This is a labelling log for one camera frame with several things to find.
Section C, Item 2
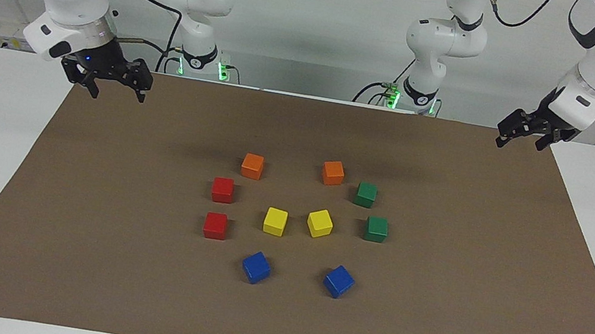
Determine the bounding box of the red cube block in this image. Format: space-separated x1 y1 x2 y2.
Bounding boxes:
201 211 230 242
209 175 237 206

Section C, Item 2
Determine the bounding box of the green cube block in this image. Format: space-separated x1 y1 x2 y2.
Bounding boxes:
352 180 379 210
363 215 391 245

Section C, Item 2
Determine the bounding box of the black base cable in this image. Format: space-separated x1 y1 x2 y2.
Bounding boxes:
155 41 185 76
352 51 416 112

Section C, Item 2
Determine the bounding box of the black right base cable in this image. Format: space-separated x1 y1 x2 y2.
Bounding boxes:
155 41 185 76

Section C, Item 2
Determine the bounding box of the yellow cube block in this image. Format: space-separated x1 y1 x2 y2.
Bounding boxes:
261 206 290 238
304 206 337 241

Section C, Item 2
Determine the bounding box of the orange cube block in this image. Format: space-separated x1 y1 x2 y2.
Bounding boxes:
240 151 266 181
320 158 347 188

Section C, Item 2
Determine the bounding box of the black left base cable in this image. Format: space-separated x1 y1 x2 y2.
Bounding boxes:
352 51 416 112

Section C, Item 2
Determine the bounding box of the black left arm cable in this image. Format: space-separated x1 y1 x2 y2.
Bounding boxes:
441 0 559 35

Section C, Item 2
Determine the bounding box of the white power strip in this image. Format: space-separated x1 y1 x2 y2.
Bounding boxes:
0 17 45 55

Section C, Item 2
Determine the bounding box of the blue cube block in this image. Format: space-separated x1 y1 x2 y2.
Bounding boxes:
320 262 358 302
238 249 274 287

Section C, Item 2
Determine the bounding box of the brown table mat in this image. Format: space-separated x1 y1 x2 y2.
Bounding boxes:
0 44 595 334

